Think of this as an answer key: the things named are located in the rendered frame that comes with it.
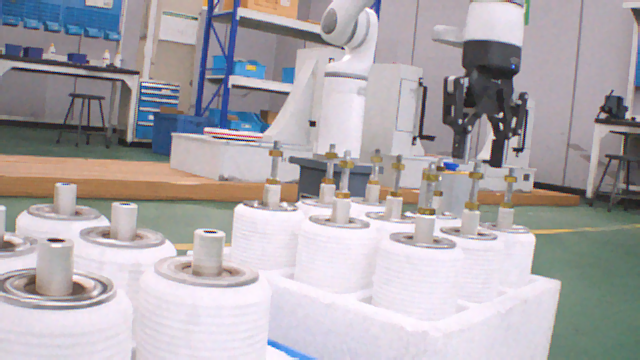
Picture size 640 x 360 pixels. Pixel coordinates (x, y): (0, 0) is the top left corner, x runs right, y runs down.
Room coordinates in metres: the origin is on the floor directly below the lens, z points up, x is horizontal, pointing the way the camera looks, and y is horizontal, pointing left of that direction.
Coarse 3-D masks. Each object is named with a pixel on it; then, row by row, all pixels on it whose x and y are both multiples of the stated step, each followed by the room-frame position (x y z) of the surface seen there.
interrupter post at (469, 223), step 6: (462, 216) 0.75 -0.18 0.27; (468, 216) 0.74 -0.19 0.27; (474, 216) 0.74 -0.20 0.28; (462, 222) 0.75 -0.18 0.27; (468, 222) 0.74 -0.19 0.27; (474, 222) 0.74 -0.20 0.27; (462, 228) 0.74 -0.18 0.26; (468, 228) 0.74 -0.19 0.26; (474, 228) 0.74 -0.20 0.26; (468, 234) 0.74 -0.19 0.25; (474, 234) 0.74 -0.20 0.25
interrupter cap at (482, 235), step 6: (444, 228) 0.76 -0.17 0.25; (450, 228) 0.77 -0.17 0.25; (456, 228) 0.78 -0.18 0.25; (450, 234) 0.73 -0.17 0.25; (456, 234) 0.72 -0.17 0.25; (462, 234) 0.72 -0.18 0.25; (480, 234) 0.75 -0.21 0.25; (486, 234) 0.75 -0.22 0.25; (492, 234) 0.75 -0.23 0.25; (480, 240) 0.71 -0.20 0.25; (486, 240) 0.71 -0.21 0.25; (492, 240) 0.72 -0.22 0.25
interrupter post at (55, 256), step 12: (48, 240) 0.33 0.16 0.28; (60, 240) 0.33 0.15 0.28; (72, 240) 0.34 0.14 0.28; (48, 252) 0.32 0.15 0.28; (60, 252) 0.32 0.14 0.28; (72, 252) 0.33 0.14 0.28; (48, 264) 0.32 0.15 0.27; (60, 264) 0.32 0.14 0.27; (72, 264) 0.33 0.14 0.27; (36, 276) 0.32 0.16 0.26; (48, 276) 0.32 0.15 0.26; (60, 276) 0.32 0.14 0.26; (72, 276) 0.33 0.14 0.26; (36, 288) 0.32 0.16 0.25; (48, 288) 0.32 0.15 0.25; (60, 288) 0.32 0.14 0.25; (72, 288) 0.33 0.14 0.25
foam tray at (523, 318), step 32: (224, 256) 0.82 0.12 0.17; (288, 288) 0.68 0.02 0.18; (512, 288) 0.77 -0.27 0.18; (544, 288) 0.79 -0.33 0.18; (288, 320) 0.67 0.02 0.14; (320, 320) 0.64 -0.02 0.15; (352, 320) 0.62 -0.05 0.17; (384, 320) 0.59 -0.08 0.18; (416, 320) 0.59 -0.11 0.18; (448, 320) 0.60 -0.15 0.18; (480, 320) 0.62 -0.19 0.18; (512, 320) 0.70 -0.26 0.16; (544, 320) 0.81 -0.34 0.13; (320, 352) 0.64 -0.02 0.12; (352, 352) 0.61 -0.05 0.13; (384, 352) 0.59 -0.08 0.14; (416, 352) 0.56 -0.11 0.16; (448, 352) 0.57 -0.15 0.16; (480, 352) 0.63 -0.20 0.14; (512, 352) 0.72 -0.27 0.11; (544, 352) 0.83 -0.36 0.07
